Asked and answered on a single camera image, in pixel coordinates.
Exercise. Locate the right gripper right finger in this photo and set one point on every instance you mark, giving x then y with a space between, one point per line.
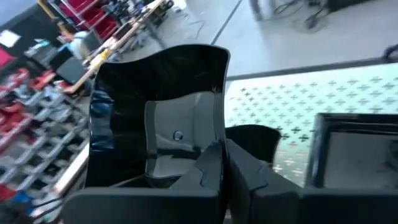
280 205

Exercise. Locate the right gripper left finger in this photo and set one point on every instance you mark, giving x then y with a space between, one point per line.
140 205

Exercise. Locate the black wavy square mini plate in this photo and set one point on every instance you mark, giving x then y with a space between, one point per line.
130 93

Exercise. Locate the shelf rack with bins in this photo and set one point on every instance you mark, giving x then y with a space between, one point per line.
37 130

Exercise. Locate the dark open laptop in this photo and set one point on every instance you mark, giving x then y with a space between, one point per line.
71 71

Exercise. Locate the person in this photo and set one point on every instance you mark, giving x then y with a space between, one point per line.
76 43

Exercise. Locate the long wooden workbench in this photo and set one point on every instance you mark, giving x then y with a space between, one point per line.
130 28

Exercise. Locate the red storage bins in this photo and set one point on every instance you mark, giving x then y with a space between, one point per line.
93 15

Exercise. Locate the large black screen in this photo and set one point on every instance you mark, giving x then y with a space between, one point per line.
34 28

